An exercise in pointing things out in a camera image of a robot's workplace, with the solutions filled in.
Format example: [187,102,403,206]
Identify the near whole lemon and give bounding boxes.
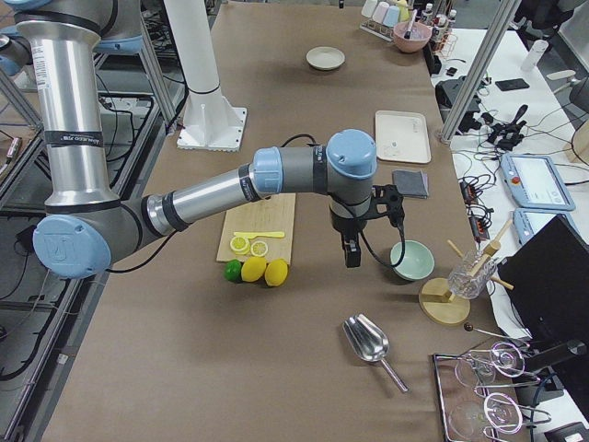
[241,256,267,283]

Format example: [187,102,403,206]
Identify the black monitor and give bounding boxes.
[499,215,588,343]

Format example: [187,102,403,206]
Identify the clear glass on tray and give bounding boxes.
[448,341,552,441]

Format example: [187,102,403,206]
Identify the black smartphone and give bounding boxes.
[495,78,530,92]

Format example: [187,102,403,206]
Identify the upper lemon slice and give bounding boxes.
[229,236,250,255]

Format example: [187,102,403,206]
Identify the steel ice scoop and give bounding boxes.
[342,313,409,393]

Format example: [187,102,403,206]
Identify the grey folded cloth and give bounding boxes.
[392,169,429,199]

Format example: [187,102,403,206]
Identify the wooden cup rack stand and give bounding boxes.
[419,218,514,326]

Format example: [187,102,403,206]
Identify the crystal glass on rack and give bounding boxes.
[448,250,496,299]

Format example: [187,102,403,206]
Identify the blue teach pendant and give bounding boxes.
[500,153,576,211]
[513,207,577,245]

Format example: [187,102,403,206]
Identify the yellow plastic knife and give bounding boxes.
[233,231,285,239]

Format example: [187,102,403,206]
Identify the whole lemon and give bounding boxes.
[264,259,289,287]
[241,256,267,283]

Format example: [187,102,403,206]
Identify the bamboo cutting board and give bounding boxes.
[215,193,296,264]

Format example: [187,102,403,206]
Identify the mint green bowl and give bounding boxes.
[394,240,434,281]

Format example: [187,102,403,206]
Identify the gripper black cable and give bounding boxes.
[347,183,407,268]

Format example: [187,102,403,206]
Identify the cream round plate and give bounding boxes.
[306,46,346,71]

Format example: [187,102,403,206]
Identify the cream rabbit tray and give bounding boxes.
[375,110,432,164]

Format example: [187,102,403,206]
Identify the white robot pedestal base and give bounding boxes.
[164,0,247,152]

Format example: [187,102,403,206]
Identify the green lime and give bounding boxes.
[224,259,242,283]

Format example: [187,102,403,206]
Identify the black framed wooden tray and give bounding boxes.
[432,343,551,441]

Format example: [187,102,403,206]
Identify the black handled muddler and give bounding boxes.
[404,9,418,40]

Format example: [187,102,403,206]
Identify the pink bowl with ice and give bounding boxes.
[393,21,432,53]

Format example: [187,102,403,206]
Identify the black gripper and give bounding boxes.
[329,199,370,268]

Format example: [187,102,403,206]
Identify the pastel cup rack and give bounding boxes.
[360,0,410,37]

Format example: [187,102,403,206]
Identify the lemon slice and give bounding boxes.
[229,236,250,255]
[249,240,269,257]

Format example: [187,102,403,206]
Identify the white bottle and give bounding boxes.
[520,40,549,72]

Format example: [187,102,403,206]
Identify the aluminium frame post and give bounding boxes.
[439,0,521,145]

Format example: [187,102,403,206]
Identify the far whole lemon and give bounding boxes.
[264,259,289,287]

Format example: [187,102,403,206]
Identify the lower lemon slice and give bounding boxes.
[249,240,269,257]

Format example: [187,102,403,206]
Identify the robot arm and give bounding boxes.
[11,1,377,279]

